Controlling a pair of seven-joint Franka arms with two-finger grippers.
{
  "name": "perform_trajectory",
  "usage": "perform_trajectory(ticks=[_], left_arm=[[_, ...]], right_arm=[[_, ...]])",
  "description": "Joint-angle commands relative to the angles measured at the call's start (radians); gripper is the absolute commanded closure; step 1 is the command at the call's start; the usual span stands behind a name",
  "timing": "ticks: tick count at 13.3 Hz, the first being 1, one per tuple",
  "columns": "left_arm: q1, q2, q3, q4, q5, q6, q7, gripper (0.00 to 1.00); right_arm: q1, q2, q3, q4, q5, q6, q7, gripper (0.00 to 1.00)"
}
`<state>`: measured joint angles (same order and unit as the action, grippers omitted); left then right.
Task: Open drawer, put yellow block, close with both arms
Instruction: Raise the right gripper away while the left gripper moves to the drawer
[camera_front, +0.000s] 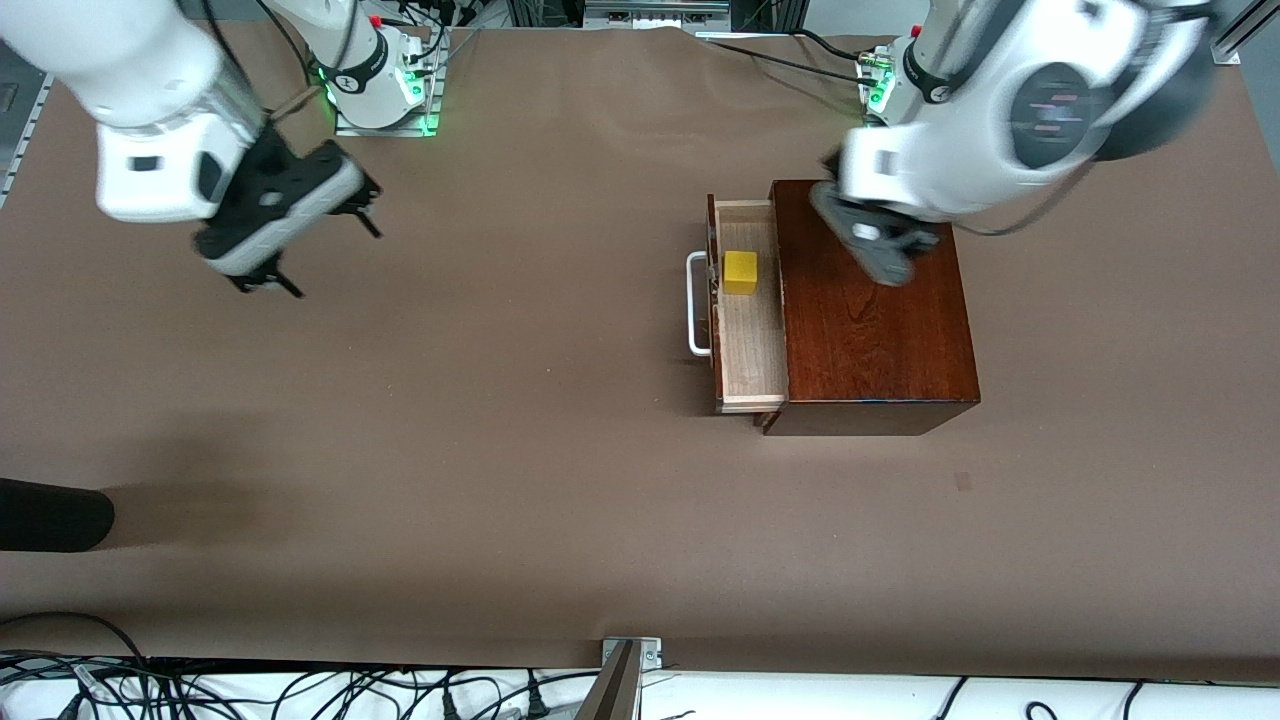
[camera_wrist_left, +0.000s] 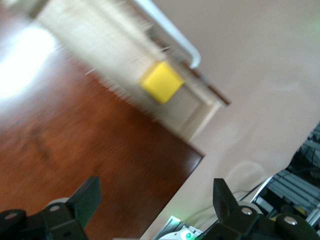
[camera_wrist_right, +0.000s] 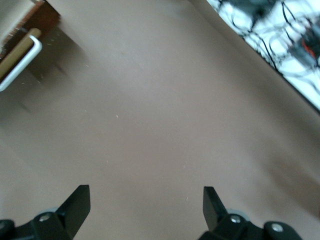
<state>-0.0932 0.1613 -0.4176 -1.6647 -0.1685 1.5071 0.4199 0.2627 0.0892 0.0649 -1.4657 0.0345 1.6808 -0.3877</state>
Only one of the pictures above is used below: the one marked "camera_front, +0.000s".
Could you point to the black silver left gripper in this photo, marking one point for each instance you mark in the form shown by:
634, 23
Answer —
917, 239

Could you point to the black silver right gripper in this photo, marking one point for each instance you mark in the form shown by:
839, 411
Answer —
262, 163

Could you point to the yellow wooden block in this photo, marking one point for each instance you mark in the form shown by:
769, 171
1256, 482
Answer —
740, 272

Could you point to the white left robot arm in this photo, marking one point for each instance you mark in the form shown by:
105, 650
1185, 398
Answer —
960, 150

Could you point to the dark brown wooden cabinet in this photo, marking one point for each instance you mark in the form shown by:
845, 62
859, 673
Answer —
880, 350

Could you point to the grey equipment box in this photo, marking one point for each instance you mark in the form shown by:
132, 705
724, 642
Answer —
655, 12

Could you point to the brown paper table cover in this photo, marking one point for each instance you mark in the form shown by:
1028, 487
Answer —
600, 500

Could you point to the black foam cylinder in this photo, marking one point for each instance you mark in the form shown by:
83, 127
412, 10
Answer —
50, 515

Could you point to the aluminium frame rail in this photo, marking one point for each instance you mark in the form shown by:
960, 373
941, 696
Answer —
1245, 28
25, 140

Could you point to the silver metal bracket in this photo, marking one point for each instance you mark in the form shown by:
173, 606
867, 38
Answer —
648, 652

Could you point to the dark grey mount bar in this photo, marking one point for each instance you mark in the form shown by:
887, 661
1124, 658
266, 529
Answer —
610, 690

